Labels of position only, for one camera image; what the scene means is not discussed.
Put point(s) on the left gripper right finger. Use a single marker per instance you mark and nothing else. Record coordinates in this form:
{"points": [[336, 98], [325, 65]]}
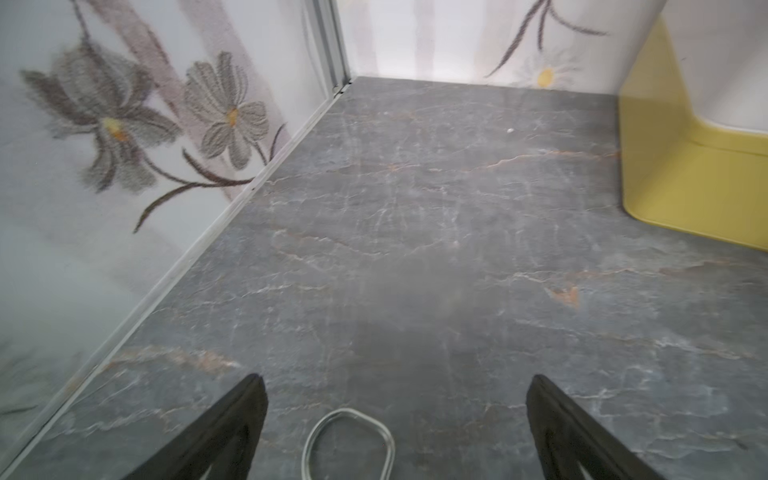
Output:
{"points": [[571, 444]]}

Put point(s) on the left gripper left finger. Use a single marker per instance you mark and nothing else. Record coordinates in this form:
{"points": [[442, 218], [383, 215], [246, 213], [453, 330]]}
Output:
{"points": [[220, 444]]}

